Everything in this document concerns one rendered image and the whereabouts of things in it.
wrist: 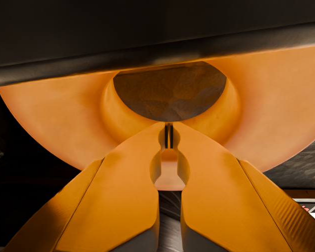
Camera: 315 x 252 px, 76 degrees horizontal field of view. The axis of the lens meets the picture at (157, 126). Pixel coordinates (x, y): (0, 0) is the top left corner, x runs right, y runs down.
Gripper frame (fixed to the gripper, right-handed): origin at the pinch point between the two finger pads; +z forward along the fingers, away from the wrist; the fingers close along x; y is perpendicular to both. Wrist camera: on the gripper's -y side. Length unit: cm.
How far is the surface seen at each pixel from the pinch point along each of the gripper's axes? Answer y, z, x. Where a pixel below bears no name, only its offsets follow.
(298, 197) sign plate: 25.7, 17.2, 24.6
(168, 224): 19.3, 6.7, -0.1
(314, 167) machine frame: 17.7, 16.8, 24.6
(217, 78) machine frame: -1.2, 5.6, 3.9
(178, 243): 21.4, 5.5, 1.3
